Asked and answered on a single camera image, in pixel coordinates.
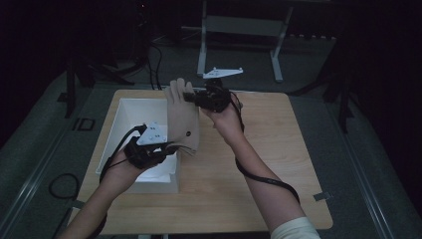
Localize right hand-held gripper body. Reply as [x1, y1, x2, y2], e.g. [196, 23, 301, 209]
[194, 67, 245, 114]

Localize white box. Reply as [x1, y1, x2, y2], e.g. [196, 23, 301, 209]
[95, 98, 182, 195]

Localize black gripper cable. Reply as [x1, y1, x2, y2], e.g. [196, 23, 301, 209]
[228, 91, 302, 204]
[99, 123, 148, 184]

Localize black rectangular floor bracket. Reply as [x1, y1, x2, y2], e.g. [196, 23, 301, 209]
[72, 117, 97, 131]

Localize black equipment stand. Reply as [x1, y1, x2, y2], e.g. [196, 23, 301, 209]
[57, 54, 135, 120]
[288, 33, 357, 134]

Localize black hanging cables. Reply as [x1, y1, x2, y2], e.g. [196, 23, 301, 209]
[144, 42, 164, 92]

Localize person's left hand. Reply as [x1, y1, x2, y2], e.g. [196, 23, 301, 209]
[99, 149, 160, 197]

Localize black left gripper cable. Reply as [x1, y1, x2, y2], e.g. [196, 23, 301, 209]
[99, 123, 148, 184]

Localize white metal desk frame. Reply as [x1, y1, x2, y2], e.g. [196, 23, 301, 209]
[195, 0, 295, 84]

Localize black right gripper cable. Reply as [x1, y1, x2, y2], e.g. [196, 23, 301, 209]
[228, 91, 302, 204]

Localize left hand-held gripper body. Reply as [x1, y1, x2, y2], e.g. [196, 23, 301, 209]
[123, 120, 171, 170]

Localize person's right hand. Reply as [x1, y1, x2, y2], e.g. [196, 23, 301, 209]
[199, 99, 246, 147]

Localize black looped floor cable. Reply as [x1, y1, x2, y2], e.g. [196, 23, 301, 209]
[48, 172, 81, 201]

